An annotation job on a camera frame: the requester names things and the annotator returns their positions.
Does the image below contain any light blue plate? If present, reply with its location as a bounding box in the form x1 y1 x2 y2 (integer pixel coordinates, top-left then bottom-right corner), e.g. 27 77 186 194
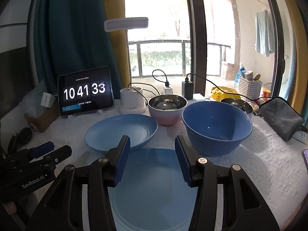
85 114 158 154

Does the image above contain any large blue bowl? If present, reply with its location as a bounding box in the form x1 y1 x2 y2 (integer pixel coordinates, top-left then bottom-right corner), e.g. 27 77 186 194
182 101 253 157

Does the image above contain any pink steel bowl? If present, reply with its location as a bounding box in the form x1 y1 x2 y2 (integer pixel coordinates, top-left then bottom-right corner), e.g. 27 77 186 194
148 94 188 126

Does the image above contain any light blue steel bowl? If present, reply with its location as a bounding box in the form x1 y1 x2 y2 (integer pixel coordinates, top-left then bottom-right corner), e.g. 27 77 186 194
220 98 253 119

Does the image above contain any person left hand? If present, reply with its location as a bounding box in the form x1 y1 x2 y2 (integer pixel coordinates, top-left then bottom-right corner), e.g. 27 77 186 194
3 202 17 215

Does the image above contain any cardboard box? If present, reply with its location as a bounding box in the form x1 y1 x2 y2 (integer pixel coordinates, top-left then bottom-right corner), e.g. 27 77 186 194
25 103 59 133

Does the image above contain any white desk lamp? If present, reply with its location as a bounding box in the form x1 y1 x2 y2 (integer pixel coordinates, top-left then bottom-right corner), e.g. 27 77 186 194
104 17 148 114

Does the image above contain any tablet showing clock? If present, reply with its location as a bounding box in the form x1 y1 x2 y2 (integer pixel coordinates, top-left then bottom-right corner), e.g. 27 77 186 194
57 66 114 117

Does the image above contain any yellow snack bag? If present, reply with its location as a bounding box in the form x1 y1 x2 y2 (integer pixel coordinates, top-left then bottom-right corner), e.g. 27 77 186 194
211 87 241 101

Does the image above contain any white charger plug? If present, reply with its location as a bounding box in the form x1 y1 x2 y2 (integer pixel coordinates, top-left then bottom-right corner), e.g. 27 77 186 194
163 81 173 94

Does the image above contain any black power adapter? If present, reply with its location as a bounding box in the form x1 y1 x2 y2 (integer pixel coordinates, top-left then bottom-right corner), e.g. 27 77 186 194
182 78 194 100

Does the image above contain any small white box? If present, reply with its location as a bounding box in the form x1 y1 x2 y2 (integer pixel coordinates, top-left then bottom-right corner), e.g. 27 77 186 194
40 92 56 109

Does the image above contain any white plastic basket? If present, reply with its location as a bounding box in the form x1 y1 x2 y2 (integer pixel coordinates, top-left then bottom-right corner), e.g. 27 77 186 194
238 77 263 101

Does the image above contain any grey folded towel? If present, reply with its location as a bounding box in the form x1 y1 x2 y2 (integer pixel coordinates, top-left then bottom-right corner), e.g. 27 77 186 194
259 97 307 142

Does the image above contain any red yellow can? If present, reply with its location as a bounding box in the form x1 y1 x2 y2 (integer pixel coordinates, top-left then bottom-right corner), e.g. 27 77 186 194
262 88 271 97

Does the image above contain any teal left curtain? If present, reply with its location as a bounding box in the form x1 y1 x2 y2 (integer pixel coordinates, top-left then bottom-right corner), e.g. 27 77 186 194
31 0 123 99

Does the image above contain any hanging light blue towel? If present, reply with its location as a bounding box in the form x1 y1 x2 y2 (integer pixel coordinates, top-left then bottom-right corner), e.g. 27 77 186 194
255 9 275 57

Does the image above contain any yellow right curtain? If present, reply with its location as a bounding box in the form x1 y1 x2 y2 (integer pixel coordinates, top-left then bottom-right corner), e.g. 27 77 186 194
285 0 307 114

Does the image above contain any yellow curtain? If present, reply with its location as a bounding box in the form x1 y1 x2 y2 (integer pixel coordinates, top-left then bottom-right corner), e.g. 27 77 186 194
103 0 131 88
285 0 307 114

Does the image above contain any yellow left curtain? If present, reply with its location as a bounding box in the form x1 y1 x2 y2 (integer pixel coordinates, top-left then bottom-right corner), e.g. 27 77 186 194
103 0 131 88

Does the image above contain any black cable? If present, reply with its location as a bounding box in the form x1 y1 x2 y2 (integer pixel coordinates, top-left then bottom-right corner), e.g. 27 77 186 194
185 72 275 102

